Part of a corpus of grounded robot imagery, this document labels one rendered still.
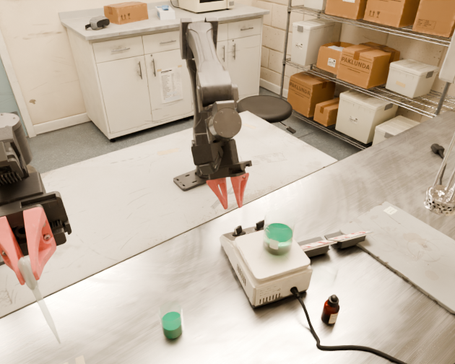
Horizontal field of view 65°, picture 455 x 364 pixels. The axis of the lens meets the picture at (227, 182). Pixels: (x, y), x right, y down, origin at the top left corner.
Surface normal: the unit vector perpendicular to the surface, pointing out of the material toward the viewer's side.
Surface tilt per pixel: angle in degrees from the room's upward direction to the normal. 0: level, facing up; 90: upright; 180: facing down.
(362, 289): 0
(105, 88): 90
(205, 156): 67
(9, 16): 90
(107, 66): 90
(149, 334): 0
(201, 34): 21
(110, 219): 0
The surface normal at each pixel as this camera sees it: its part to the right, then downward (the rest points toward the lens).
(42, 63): 0.59, 0.48
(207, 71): 0.08, -0.55
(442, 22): -0.75, 0.42
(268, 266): 0.00, -0.82
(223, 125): 0.18, 0.07
